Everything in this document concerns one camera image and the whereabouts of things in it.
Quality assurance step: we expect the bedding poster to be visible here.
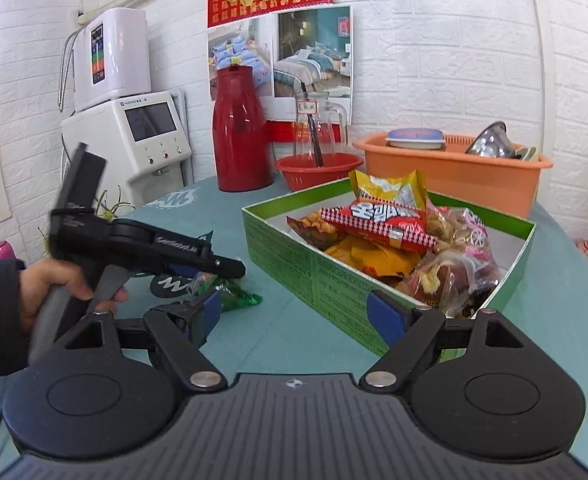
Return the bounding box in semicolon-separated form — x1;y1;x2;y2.
207;4;354;122

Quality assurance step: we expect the red plastic basket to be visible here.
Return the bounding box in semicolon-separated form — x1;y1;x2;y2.
276;153;364;192

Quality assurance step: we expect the orange plastic basin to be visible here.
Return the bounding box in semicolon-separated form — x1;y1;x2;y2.
354;132;553;218

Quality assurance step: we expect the yellow egg cake bag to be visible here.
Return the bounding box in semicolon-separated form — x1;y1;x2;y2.
349;170;428;209

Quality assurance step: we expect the red peanut snack bag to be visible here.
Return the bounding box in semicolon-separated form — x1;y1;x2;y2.
286;211;346;252

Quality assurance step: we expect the orange snack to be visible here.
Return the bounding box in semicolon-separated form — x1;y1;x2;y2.
324;235;422;278

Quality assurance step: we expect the white water dispenser machine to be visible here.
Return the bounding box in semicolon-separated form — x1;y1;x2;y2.
62;91;192;208

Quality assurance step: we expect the blue lidded container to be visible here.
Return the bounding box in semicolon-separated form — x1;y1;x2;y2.
385;128;446;151

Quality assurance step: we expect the pink bean snack bag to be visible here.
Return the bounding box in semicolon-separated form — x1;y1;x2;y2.
421;202;496;274

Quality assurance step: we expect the small green wrapped snack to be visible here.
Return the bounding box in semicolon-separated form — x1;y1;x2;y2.
196;274;262;312

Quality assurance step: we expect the red thermos jug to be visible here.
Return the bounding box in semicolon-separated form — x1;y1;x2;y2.
213;65;273;193

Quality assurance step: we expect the white water purifier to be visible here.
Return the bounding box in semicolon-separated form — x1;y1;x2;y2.
58;8;151;113

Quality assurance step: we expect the red chip bag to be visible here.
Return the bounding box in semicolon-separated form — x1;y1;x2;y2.
320;198;437;255

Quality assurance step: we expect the green cardboard box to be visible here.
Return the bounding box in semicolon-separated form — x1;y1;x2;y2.
242;179;536;356

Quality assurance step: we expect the clear orange snack pack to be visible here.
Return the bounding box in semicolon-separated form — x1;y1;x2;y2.
397;250;502;318

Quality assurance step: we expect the steel bowl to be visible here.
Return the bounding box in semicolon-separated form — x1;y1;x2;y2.
465;122;515;158

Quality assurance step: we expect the clear glass pitcher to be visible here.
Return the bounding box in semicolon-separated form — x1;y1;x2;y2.
293;91;348;167

